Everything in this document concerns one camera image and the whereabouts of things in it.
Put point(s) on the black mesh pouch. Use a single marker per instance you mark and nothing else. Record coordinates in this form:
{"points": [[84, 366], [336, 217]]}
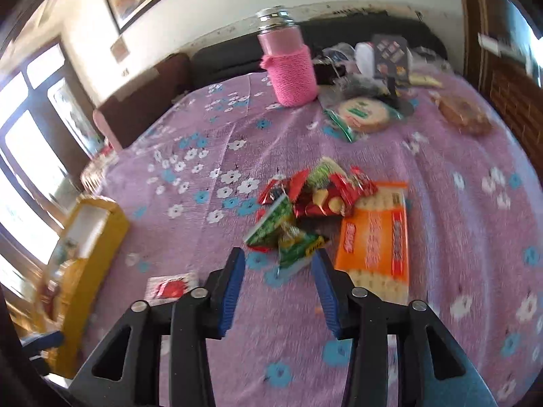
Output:
{"points": [[360, 85]]}

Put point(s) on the wooden framed glass door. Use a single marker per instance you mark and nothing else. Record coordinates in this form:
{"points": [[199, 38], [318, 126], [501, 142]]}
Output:
{"points": [[25, 157]]}

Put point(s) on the yellow cardboard box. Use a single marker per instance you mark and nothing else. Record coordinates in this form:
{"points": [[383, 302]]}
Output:
{"points": [[102, 241]]}

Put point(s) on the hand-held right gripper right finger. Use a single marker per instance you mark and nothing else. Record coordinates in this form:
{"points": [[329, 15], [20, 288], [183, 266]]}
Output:
{"points": [[328, 292]]}

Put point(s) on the brown chair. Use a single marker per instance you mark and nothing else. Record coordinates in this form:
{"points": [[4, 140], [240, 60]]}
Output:
{"points": [[140, 106]]}

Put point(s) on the small wall plaque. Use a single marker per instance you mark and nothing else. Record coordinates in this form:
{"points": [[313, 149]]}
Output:
{"points": [[119, 48]]}

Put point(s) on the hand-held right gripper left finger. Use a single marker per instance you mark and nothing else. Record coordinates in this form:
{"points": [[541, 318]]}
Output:
{"points": [[229, 292]]}

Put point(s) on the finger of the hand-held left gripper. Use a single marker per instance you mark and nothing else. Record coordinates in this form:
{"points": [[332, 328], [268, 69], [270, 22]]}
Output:
{"points": [[42, 339]]}

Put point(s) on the small green yellow snack packet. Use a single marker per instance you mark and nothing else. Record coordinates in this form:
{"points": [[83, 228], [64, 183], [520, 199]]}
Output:
{"points": [[301, 250]]}

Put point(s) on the green pea snack packet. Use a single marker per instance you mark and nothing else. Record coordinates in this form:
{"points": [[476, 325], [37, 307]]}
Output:
{"points": [[271, 224]]}

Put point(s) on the brown snack packet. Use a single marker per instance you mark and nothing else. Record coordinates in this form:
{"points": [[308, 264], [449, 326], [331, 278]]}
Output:
{"points": [[462, 112]]}

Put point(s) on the black phone stand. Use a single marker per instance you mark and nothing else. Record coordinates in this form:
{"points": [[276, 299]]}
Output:
{"points": [[390, 51]]}

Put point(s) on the dark red snack packet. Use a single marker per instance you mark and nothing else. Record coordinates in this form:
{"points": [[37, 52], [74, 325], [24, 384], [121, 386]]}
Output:
{"points": [[318, 203]]}

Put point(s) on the pale yellow packet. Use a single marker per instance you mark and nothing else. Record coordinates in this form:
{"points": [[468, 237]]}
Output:
{"points": [[426, 80]]}

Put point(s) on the round cracker green packet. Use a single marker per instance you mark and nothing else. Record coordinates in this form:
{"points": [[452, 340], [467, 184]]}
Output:
{"points": [[365, 114]]}

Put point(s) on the purple floral tablecloth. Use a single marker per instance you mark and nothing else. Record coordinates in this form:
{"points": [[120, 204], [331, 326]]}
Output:
{"points": [[297, 144]]}

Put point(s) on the black sofa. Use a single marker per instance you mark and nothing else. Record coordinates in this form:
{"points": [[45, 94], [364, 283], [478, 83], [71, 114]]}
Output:
{"points": [[229, 63]]}

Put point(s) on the white cup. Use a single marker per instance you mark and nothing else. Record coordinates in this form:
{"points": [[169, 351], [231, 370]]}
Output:
{"points": [[364, 57]]}

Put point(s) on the wooden cabinet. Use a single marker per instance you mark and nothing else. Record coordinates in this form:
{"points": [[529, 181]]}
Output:
{"points": [[509, 89]]}

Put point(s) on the red candy wrapper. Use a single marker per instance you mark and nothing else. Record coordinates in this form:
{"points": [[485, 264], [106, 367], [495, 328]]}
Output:
{"points": [[354, 184]]}

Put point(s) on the pink bottle with knitted sleeve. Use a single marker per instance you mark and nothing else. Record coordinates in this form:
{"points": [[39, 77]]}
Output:
{"points": [[292, 76]]}

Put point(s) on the orange cracker packet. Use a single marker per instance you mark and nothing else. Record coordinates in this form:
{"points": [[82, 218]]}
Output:
{"points": [[373, 246]]}

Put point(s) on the white red snack packet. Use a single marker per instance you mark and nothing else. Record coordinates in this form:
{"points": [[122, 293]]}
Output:
{"points": [[169, 287]]}

